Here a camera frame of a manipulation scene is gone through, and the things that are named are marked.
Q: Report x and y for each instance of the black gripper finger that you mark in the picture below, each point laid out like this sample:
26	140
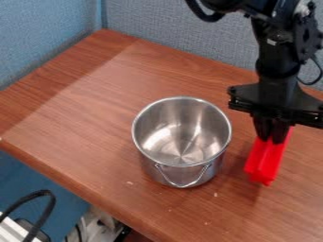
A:
279	131
263	126

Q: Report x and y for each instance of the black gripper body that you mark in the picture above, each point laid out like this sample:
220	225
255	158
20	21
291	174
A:
276	98

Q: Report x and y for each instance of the red block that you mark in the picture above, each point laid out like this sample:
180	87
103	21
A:
264	159

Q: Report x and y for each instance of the metal pot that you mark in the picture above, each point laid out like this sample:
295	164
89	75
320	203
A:
181	133

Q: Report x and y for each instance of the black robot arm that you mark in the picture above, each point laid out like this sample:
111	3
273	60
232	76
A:
288	38

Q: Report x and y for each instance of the white plastic bag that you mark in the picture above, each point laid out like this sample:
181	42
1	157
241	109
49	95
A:
96	227

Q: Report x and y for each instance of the white grey device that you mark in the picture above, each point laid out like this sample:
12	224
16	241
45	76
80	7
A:
14	229

